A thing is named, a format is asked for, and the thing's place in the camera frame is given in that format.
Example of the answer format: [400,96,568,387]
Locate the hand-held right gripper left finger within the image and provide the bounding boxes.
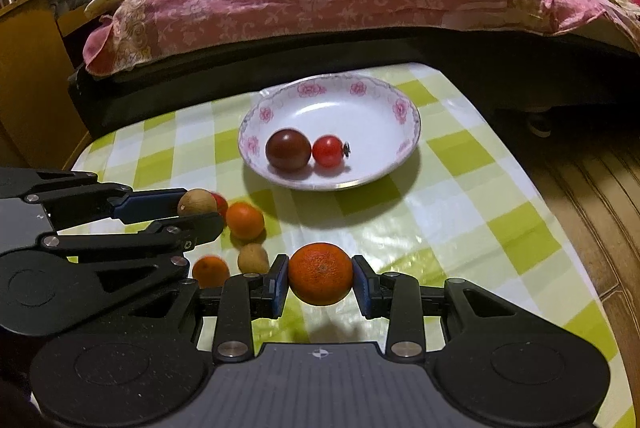
[127,255,291,363]

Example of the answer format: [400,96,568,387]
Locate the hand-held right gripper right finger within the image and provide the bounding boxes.
[351,254,522,363]

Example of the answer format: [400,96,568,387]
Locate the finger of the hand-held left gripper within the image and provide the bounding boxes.
[0,167,189,225]
[38,212,224,325]

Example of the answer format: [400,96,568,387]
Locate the brown longan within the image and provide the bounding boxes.
[177,189,218,219]
[237,243,271,274]

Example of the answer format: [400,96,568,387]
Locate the small orange tangerine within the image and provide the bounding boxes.
[192,255,231,289]
[226,201,266,240]

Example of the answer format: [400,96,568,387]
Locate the large orange tangerine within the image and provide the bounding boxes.
[288,243,354,307]

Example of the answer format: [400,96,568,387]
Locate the white plate with floral rim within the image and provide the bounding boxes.
[237,75,421,191]

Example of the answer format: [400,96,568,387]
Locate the green and white checkered tablecloth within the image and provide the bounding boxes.
[70,62,623,428]

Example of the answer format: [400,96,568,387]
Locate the dark purple tomato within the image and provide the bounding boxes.
[265,128,312,173]

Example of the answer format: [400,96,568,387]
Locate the red cherry tomato with stem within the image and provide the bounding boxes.
[311,135,351,169]

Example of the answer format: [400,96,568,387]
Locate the wooden cabinet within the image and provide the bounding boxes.
[0,0,143,169]

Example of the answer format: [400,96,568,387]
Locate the grey cloth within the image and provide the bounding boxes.
[50,0,91,16]

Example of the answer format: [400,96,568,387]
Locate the dark shoe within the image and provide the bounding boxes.
[527,108,553,136]

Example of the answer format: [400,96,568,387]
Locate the dark bed frame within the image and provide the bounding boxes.
[67,26,640,144]

